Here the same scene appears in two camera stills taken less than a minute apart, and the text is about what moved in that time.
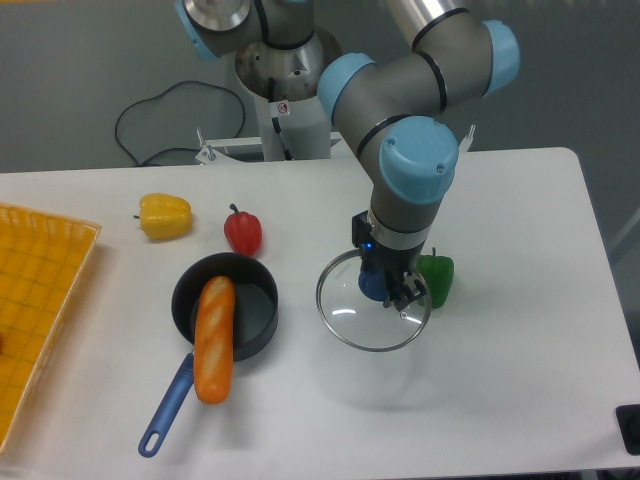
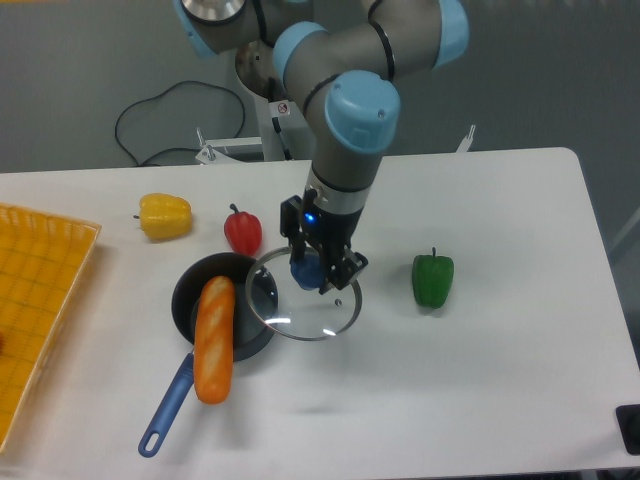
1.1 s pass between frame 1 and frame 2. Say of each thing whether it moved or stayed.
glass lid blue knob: moved
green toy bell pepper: stayed
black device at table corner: stayed
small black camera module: moved
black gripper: moved
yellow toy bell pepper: stayed
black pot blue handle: stayed
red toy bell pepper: stayed
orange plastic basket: stayed
